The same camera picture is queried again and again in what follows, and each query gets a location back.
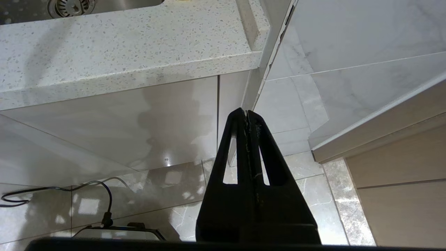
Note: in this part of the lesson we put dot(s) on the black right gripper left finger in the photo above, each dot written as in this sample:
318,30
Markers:
223,209

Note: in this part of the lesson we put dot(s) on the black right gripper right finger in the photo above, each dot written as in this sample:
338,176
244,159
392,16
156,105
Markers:
285,216

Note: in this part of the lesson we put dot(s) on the white black robot base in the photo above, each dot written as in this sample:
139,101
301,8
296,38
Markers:
104,233

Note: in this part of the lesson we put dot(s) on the stainless steel sink basin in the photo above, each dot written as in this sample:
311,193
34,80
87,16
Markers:
122,3

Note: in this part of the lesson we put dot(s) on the narrow glossy cabinet door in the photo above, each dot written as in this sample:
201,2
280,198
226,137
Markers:
230,97

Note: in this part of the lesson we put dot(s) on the light wooden cabinet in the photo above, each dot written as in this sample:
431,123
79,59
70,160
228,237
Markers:
400,209

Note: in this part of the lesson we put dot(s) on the wide glossy cabinet door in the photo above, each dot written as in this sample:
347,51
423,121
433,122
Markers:
104,122

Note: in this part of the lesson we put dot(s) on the round metal drain strainer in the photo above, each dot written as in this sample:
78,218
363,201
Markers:
69,7

